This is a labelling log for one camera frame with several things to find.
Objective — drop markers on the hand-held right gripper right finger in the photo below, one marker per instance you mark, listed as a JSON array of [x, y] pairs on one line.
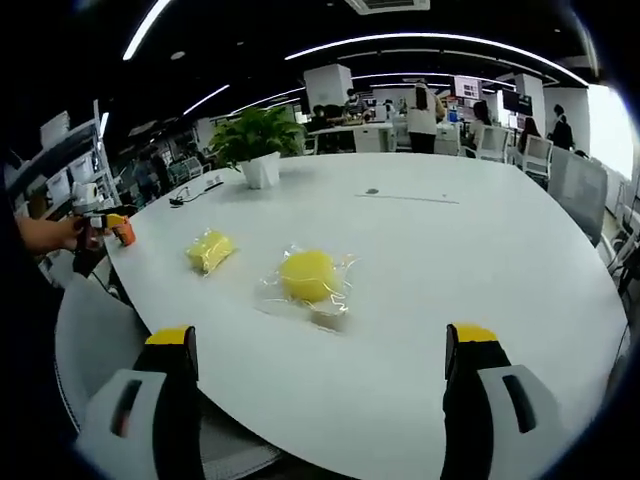
[[495, 410]]

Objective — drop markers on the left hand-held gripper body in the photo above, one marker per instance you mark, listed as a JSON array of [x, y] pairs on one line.
[[89, 196]]

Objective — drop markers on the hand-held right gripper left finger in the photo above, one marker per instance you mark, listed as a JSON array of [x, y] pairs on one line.
[[127, 415]]

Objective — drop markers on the rectangular yellow silicone block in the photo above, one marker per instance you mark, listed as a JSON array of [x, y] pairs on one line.
[[211, 250]]

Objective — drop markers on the round yellow silicone block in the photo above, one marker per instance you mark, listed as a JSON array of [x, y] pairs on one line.
[[306, 276]]

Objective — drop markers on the person's left hand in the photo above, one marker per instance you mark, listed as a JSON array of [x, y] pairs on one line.
[[47, 234]]

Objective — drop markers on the metal storage shelf with boxes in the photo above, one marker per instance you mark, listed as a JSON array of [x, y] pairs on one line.
[[60, 150]]

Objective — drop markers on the grey mesh office chair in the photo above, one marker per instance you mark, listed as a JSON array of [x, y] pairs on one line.
[[577, 190], [95, 330]]

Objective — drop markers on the small white desk box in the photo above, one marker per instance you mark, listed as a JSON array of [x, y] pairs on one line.
[[214, 179]]

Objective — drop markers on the person's dark clothing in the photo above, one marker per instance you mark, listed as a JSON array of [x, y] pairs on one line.
[[22, 325]]

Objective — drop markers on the white angular plant pot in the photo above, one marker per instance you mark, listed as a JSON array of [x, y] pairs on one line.
[[261, 171]]

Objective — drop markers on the green potted plant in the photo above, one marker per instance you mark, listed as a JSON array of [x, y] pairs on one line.
[[255, 132]]

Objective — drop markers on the long ceiling light strip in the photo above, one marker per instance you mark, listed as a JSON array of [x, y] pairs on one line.
[[430, 42], [145, 27]]

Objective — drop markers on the white mesh office chair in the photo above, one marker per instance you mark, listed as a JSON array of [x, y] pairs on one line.
[[537, 155], [492, 142]]

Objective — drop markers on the ceiling air vent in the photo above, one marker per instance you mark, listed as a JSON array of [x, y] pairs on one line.
[[387, 5]]

